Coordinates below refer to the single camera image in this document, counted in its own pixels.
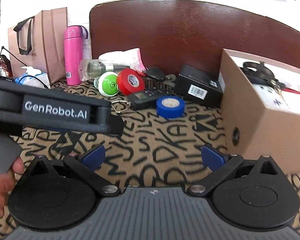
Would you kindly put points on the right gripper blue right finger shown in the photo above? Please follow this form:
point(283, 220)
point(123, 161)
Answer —
point(213, 158)

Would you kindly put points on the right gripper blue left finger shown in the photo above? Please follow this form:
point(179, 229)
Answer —
point(93, 158)

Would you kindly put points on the blue tape roll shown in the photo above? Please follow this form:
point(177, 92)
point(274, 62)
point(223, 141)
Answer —
point(170, 107)

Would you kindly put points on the black digital scale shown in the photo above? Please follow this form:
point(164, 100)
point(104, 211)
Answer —
point(140, 100)

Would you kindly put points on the person left hand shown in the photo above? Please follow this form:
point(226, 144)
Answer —
point(7, 182)

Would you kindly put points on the blue tissue pack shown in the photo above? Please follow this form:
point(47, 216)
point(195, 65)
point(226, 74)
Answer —
point(33, 77)

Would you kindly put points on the brown cardboard storage box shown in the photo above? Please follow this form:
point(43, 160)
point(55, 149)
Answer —
point(252, 129)

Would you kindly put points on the black product box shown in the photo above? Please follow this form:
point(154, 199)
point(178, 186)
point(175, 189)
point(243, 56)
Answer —
point(199, 86)

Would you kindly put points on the green white round container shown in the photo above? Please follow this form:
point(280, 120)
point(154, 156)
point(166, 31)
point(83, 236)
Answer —
point(106, 84)

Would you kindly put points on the red tape roll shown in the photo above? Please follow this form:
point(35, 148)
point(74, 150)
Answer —
point(129, 81)

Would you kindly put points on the clear glass bottle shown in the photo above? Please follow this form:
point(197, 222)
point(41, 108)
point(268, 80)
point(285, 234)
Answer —
point(94, 68)

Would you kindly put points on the dark hair claw clip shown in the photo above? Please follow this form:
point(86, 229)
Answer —
point(167, 84)

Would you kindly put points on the pink thermos bottle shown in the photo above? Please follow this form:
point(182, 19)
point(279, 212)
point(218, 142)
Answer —
point(73, 52)

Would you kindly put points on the white floral fabric pouch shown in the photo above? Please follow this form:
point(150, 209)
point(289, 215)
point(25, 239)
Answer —
point(288, 101)

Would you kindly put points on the red open gift box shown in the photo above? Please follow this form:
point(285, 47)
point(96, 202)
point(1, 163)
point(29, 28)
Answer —
point(291, 90)

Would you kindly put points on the black car key fob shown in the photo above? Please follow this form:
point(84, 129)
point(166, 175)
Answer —
point(154, 73)

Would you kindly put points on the white pink plastic bag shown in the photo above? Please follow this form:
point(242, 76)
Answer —
point(130, 58)

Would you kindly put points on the dark brown wooden headboard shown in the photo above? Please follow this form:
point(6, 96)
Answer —
point(171, 33)

